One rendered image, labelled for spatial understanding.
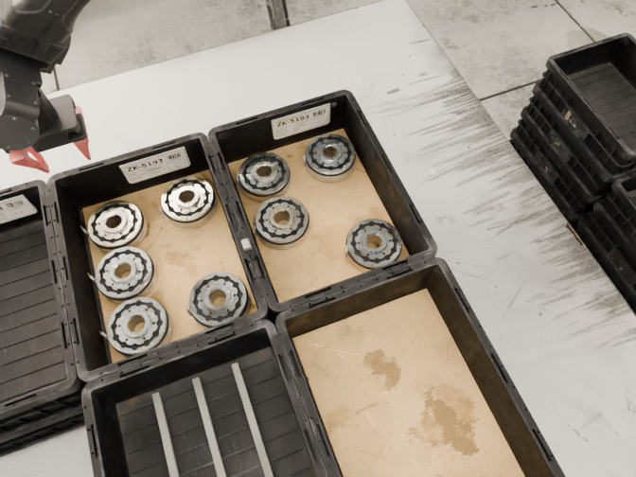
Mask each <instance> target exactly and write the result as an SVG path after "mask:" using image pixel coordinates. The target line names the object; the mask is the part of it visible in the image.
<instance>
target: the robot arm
mask: <svg viewBox="0 0 636 477"><path fill-rule="evenodd" d="M90 1H91V0H0V149H1V150H3V151H4V152H5V153H8V154H9V160H10V161H11V163H12V164H13V165H18V166H23V167H27V168H36V169H38V170H40V171H43V172H46V173H49V166H48V164H47V163H46V161H45V159H44V158H43V156H42V155H41V154H40V152H42V151H46V150H51V149H55V148H57V147H60V146H63V145H67V144H70V143H74V145H75V146H76V147H77V148H78V149H79V151H80V152H81V153H82V154H83V155H84V156H85V157H86V158H87V159H88V160H89V161H90V160H91V155H90V151H89V149H88V144H89V139H88V134H87V131H86V126H85V122H84V118H83V113H82V109H81V107H80V106H76V105H75V101H74V100H73V98H72V97H71V96H70V95H69V94H66V95H62V96H59V97H53V98H50V99H48V98H47V97H46V95H45V94H44V92H43V91H42V89H41V86H42V84H43V80H42V76H41V72H43V73H47V74H50V75H51V73H52V71H53V69H54V67H55V65H56V64H59V65H62V62H63V60H64V58H65V56H66V54H67V52H68V50H69V47H70V44H71V33H72V32H73V27H74V24H75V22H76V20H77V18H78V16H79V15H80V13H81V11H82V10H83V9H84V8H85V7H86V5H87V4H88V3H89V2H90ZM29 152H30V153H31V154H32V155H33V156H34V157H35V158H36V159H37V161H36V160H35V159H33V158H31V157H30V156H29V155H28V153H29Z"/></svg>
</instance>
